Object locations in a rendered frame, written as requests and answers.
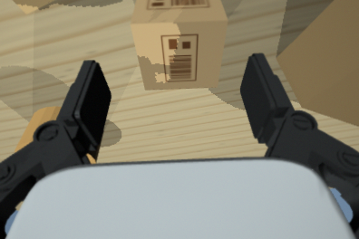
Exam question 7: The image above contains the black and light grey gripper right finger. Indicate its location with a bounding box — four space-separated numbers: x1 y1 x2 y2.
240 53 359 239

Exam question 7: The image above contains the brown rectangular block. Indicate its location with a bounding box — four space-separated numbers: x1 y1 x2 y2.
277 0 359 127

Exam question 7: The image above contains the tan wooden ring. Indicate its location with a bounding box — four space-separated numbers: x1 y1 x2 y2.
15 106 101 164

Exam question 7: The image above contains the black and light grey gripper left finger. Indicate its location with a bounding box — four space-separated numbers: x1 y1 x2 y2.
0 60 112 239

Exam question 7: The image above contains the brown cardboard box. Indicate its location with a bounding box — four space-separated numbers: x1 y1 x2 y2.
131 0 228 91

